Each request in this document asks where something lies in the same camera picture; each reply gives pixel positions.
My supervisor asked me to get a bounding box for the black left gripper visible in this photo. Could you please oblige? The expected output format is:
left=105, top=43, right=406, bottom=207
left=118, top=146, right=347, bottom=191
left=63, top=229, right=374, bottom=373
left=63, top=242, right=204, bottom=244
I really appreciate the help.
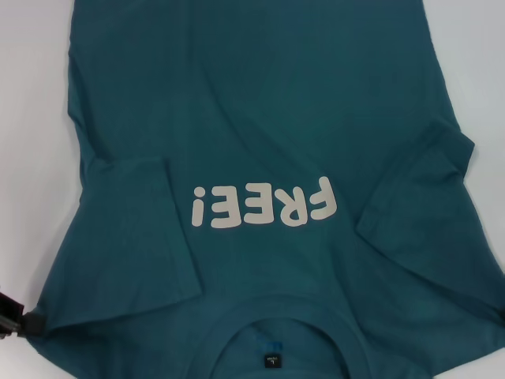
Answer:
left=0, top=283, right=45, bottom=341

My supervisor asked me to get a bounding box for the teal t-shirt with FREE print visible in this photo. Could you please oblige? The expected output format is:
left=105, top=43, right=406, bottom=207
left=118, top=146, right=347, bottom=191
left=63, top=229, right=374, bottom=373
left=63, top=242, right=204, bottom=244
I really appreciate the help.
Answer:
left=34, top=0, right=505, bottom=379

